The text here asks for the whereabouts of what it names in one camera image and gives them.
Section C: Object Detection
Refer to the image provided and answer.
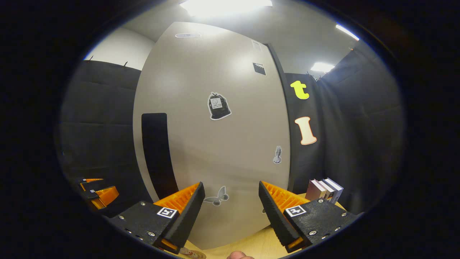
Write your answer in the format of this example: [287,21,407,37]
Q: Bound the beige cabinet door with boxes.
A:
[133,21,291,251]

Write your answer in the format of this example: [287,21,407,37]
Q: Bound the black cabinet door handle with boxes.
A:
[141,112,179,200]

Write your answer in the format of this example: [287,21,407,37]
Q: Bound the large ceiling light panel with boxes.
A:
[179,0,273,17]

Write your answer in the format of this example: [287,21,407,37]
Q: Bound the black backdrop cloth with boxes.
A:
[57,48,407,217]

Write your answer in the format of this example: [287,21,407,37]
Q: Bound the grey hardcover book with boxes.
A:
[318,179,337,203]

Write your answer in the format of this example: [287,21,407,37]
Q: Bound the small ceiling light panel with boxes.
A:
[310,62,335,73]

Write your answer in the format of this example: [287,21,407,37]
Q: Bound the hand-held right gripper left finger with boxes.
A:
[108,181,206,255]

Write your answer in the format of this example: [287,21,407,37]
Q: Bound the long ceiling light strip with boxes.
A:
[335,23,360,41]

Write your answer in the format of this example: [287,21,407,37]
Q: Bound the dark blue hardcover book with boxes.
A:
[323,178,344,204]

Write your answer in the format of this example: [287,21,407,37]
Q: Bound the maroon hardcover book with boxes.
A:
[305,179,326,201]

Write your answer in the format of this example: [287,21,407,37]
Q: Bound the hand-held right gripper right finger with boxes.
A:
[258,181,364,253]

